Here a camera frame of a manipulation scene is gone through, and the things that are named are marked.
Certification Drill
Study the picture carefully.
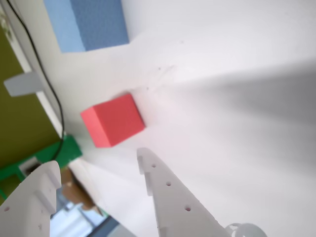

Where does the red foam cube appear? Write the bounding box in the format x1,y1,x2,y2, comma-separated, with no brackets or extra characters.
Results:
80,92,146,149

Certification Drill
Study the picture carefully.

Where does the brown cardboard piece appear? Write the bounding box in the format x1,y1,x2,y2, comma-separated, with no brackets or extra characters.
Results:
60,167,104,217

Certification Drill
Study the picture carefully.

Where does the grey flat bar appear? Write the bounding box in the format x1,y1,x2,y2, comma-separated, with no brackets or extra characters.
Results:
3,71,47,97

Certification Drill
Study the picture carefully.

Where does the green plastic block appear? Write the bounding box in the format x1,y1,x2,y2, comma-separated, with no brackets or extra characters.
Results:
0,135,83,199

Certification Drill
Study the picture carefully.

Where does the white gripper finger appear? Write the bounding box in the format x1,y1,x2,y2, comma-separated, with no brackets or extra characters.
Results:
137,147,232,237
0,160,62,237

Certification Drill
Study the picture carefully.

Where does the thin black cable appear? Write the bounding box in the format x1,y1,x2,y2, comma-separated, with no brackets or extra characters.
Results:
6,0,65,161

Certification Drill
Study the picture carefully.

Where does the blue foam cube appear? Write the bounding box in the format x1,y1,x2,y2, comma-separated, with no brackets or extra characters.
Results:
43,0,129,53

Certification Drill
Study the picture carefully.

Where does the grey rimmed square socket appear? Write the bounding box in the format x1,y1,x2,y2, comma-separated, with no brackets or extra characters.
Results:
19,158,41,176

